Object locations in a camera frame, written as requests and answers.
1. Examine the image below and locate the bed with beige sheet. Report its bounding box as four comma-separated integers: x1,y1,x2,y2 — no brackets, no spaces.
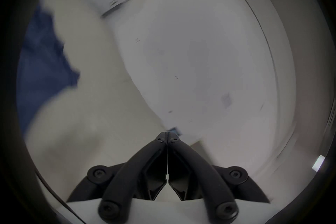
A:
25,0,208,205

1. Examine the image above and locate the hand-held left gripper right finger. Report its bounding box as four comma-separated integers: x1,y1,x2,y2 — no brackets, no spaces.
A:
167,132,271,222

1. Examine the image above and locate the dark blue shirt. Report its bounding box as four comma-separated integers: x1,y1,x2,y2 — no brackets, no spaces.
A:
16,5,80,137

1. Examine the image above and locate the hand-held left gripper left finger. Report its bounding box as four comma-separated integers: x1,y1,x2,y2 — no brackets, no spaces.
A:
67,132,168,222

